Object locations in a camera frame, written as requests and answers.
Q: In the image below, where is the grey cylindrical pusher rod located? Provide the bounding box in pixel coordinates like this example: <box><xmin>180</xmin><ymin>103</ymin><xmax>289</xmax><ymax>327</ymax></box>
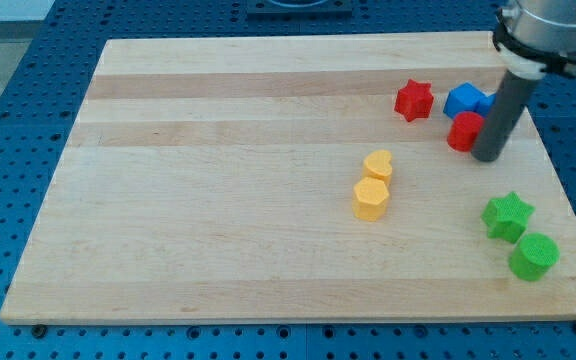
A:
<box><xmin>471</xmin><ymin>70</ymin><xmax>539</xmax><ymax>162</ymax></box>

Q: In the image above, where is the red star block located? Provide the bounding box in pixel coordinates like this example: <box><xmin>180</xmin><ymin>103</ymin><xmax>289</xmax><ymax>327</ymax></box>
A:
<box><xmin>394</xmin><ymin>79</ymin><xmax>434</xmax><ymax>122</ymax></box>

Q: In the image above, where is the red cylinder block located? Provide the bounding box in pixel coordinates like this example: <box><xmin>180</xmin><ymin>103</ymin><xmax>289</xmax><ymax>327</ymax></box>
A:
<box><xmin>447</xmin><ymin>111</ymin><xmax>485</xmax><ymax>152</ymax></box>

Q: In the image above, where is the blue triangle block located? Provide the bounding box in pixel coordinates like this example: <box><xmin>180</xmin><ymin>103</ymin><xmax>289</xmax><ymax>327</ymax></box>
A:
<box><xmin>475</xmin><ymin>94</ymin><xmax>496</xmax><ymax>118</ymax></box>

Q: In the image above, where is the yellow heart block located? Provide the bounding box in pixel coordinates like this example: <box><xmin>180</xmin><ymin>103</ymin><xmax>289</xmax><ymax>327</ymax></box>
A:
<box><xmin>362</xmin><ymin>150</ymin><xmax>393</xmax><ymax>186</ymax></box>

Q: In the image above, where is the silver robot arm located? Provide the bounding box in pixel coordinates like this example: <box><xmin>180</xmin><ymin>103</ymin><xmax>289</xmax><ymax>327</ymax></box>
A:
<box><xmin>471</xmin><ymin>0</ymin><xmax>576</xmax><ymax>162</ymax></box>

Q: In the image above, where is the blue cube block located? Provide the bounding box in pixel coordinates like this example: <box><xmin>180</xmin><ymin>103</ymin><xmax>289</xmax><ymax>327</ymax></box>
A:
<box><xmin>443</xmin><ymin>82</ymin><xmax>486</xmax><ymax>119</ymax></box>

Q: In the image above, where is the green star block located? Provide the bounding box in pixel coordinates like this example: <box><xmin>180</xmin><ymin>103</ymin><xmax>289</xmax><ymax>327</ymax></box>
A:
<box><xmin>480</xmin><ymin>191</ymin><xmax>535</xmax><ymax>244</ymax></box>

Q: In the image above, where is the yellow hexagon block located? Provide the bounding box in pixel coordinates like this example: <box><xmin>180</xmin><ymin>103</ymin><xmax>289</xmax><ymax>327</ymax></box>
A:
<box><xmin>352</xmin><ymin>177</ymin><xmax>390</xmax><ymax>221</ymax></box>

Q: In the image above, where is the green cylinder block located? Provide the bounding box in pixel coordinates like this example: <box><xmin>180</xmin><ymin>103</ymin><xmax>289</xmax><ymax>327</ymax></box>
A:
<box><xmin>508</xmin><ymin>233</ymin><xmax>560</xmax><ymax>282</ymax></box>

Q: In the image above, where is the wooden board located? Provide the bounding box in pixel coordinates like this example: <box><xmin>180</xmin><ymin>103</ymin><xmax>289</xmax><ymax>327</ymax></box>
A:
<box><xmin>0</xmin><ymin>32</ymin><xmax>576</xmax><ymax>325</ymax></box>

